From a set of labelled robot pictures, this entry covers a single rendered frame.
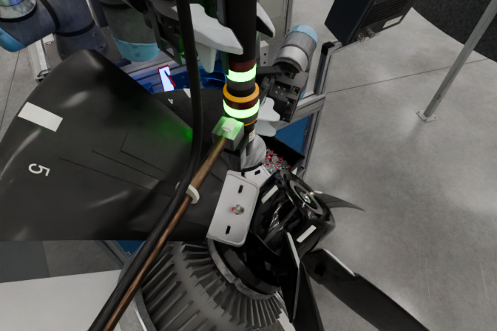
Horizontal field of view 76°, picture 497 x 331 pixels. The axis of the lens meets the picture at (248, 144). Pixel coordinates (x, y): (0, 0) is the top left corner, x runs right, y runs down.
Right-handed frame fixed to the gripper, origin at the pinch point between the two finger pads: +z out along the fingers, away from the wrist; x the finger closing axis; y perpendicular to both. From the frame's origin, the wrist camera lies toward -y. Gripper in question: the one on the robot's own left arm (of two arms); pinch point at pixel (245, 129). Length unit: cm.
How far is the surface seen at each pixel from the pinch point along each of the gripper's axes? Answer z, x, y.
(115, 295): 35.4, -19.7, 1.4
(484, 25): -154, 39, 80
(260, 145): 9.7, -10.1, 5.4
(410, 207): -75, 110, 82
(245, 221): 20.1, -6.9, 7.6
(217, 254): 24.4, -2.2, 5.3
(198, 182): 23.0, -18.4, 2.3
